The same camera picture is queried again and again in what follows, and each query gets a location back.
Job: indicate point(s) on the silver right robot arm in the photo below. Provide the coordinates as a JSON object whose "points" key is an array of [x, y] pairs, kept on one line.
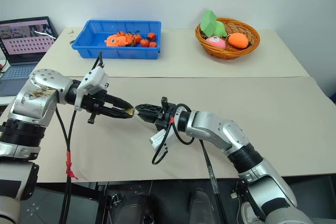
{"points": [[225, 132]]}

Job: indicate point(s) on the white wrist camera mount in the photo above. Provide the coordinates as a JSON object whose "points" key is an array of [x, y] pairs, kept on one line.
{"points": [[160, 139], [92, 79]]}

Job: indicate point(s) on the orange wicker basket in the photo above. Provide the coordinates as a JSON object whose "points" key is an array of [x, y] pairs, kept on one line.
{"points": [[225, 53]]}

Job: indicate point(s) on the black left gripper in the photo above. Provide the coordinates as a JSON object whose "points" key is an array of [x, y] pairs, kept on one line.
{"points": [[97, 103]]}

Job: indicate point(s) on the open laptop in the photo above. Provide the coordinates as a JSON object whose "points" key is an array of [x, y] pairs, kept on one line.
{"points": [[26, 37]]}

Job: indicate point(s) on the blue plastic bin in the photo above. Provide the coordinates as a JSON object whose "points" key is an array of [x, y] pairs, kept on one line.
{"points": [[92, 32]]}

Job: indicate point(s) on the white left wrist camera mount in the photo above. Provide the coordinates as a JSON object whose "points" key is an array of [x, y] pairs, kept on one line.
{"points": [[92, 79]]}

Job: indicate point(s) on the brass padlock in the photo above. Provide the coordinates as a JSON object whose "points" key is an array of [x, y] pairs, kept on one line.
{"points": [[130, 112]]}

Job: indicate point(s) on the orange plush fruit toy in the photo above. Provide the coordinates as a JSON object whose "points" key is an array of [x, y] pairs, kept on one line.
{"points": [[238, 40]]}

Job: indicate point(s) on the pink round toy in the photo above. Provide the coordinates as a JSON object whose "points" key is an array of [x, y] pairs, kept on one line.
{"points": [[215, 42]]}

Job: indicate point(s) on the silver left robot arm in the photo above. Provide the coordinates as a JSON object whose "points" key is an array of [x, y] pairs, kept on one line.
{"points": [[39, 95]]}

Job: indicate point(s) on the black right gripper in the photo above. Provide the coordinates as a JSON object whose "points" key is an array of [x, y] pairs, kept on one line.
{"points": [[166, 117]]}

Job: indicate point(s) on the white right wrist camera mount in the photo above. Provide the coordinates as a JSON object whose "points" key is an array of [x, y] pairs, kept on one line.
{"points": [[160, 139]]}

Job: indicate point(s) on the small orange fruit toy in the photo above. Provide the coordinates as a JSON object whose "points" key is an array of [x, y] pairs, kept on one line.
{"points": [[151, 36], [137, 38], [144, 42], [121, 34], [129, 37], [153, 44]]}

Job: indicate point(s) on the pale green toy vegetable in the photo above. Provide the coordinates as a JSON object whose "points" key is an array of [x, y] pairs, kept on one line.
{"points": [[221, 29]]}

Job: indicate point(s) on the orange fish toy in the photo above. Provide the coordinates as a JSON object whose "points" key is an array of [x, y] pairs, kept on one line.
{"points": [[115, 41]]}

